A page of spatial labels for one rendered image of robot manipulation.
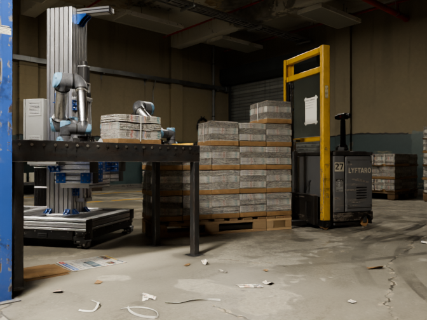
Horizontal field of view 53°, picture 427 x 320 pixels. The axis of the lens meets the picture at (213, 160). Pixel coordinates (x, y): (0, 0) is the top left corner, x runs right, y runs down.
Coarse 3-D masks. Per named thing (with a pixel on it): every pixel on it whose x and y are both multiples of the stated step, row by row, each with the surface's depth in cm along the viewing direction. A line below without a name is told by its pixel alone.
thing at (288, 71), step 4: (284, 60) 497; (284, 64) 497; (284, 68) 497; (288, 68) 501; (292, 68) 495; (284, 72) 497; (288, 72) 501; (292, 72) 495; (284, 76) 497; (288, 76) 501; (284, 80) 497; (284, 84) 497; (288, 84) 499; (284, 88) 497; (288, 88) 499; (284, 92) 497; (288, 92) 499; (284, 96) 497; (288, 96) 499; (284, 100) 497; (288, 100) 499; (292, 140) 495; (292, 144) 495; (292, 148) 495
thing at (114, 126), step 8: (104, 120) 331; (112, 120) 322; (120, 120) 316; (128, 120) 320; (136, 120) 324; (104, 128) 332; (112, 128) 322; (120, 128) 316; (128, 128) 321; (136, 128) 325; (104, 136) 332; (112, 136) 323; (120, 136) 316; (128, 136) 321; (136, 136) 326
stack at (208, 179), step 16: (208, 160) 404; (224, 160) 410; (240, 160) 416; (256, 160) 423; (144, 176) 407; (160, 176) 386; (176, 176) 391; (208, 176) 403; (224, 176) 409; (240, 176) 417; (256, 176) 423; (144, 208) 410; (160, 208) 386; (176, 208) 392; (208, 208) 403; (224, 208) 410; (240, 208) 416; (256, 208) 422; (144, 224) 415; (160, 224) 385; (176, 224) 391; (208, 224) 403; (256, 224) 422
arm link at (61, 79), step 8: (56, 72) 321; (56, 80) 318; (64, 80) 321; (72, 80) 323; (56, 88) 324; (64, 88) 324; (72, 88) 328; (56, 96) 331; (64, 96) 331; (56, 104) 335; (64, 104) 336; (56, 112) 339; (64, 112) 341; (56, 120) 342; (64, 120) 345; (56, 128) 346
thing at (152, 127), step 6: (144, 120) 330; (150, 120) 333; (156, 120) 337; (144, 126) 330; (150, 126) 333; (156, 126) 337; (144, 132) 330; (150, 132) 334; (156, 132) 341; (144, 138) 330; (150, 138) 334; (156, 138) 338
